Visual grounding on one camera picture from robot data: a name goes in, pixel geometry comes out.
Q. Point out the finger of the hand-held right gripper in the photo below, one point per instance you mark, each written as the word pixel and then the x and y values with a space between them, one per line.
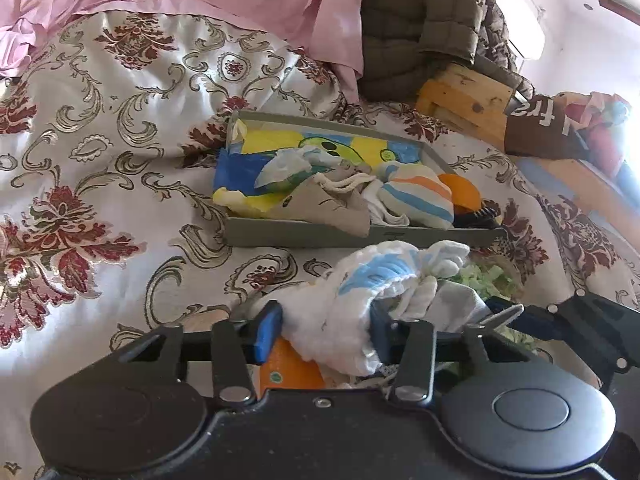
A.
pixel 535 322

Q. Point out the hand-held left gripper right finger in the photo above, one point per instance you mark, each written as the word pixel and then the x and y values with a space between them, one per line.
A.
pixel 382 335

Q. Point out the white knit cloth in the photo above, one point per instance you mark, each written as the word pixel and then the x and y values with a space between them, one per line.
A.
pixel 340 320

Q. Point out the navy white striped sock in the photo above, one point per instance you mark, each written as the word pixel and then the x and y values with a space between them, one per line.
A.
pixel 477 215

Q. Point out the orange white tissue box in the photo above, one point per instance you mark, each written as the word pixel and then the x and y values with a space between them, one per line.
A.
pixel 290 367

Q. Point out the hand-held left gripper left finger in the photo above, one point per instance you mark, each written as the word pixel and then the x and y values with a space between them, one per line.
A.
pixel 267 332

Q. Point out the wooden bed frame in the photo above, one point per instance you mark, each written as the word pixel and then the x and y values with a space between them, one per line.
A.
pixel 470 100

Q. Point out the green scrubby cloth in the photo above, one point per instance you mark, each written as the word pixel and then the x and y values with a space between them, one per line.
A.
pixel 485 275

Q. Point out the yellow blue cartoon cloth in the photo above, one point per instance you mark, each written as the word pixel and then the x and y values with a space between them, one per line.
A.
pixel 270 142

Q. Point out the grey tray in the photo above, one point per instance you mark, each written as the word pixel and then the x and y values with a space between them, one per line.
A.
pixel 300 236

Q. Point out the white air conditioner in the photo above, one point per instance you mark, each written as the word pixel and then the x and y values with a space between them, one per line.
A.
pixel 525 35

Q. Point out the brown cloth with white letters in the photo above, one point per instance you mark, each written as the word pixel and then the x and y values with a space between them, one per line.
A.
pixel 540 125

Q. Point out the olive puffer jacket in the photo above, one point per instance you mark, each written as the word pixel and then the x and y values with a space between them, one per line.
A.
pixel 415 20

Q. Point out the orange ribbed cup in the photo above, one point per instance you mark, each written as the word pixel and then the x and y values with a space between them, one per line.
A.
pixel 462 190

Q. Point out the floral bedspread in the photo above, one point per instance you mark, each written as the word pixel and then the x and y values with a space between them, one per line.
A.
pixel 100 160

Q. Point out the white teal tissue pack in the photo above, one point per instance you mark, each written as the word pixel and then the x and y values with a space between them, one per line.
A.
pixel 290 165

